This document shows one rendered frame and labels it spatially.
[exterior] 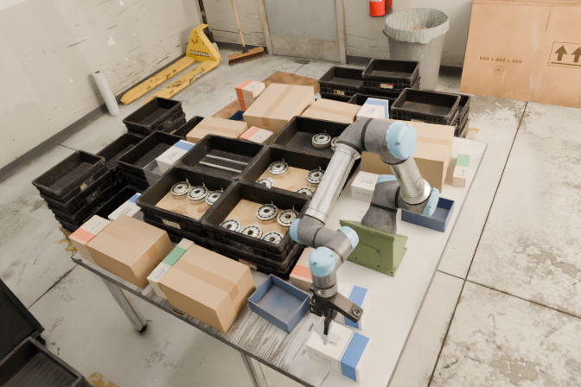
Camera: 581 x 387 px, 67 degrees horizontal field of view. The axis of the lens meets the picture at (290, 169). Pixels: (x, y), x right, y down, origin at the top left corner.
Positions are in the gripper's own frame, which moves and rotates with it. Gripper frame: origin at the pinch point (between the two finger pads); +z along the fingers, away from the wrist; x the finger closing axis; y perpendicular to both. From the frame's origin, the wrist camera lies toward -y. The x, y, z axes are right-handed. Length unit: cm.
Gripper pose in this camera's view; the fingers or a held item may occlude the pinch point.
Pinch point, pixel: (337, 327)
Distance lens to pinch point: 154.9
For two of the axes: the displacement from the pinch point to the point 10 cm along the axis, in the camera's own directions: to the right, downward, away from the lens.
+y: -8.5, -2.2, 4.8
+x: -5.1, 5.9, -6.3
